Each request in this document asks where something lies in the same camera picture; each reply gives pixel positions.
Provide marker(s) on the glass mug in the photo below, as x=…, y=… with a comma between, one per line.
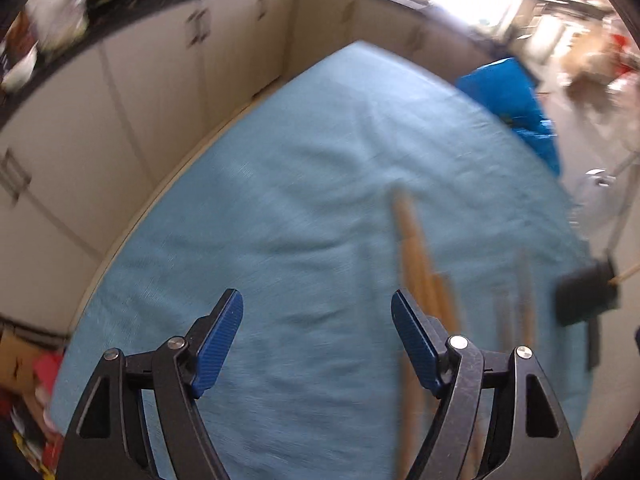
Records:
x=600, y=200

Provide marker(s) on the wooden chopstick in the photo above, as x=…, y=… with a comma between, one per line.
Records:
x=626, y=272
x=442, y=300

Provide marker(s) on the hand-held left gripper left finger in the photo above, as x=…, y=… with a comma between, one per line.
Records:
x=220, y=340

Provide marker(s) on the beige lower kitchen cabinets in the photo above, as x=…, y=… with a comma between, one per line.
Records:
x=150, y=110

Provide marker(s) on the blue tablecloth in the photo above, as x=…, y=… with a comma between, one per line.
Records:
x=300, y=210

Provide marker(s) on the white bowl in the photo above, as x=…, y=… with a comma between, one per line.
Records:
x=20, y=72

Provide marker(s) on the blue plastic bag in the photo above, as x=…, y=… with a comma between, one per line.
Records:
x=515, y=100

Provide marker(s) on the red packet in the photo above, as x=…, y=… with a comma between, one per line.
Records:
x=47, y=375

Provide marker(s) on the cardboard box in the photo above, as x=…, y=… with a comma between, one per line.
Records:
x=15, y=360

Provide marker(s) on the black smartphone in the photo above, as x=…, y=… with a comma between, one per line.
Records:
x=585, y=295

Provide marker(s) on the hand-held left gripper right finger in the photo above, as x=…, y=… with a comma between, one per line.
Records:
x=415, y=345

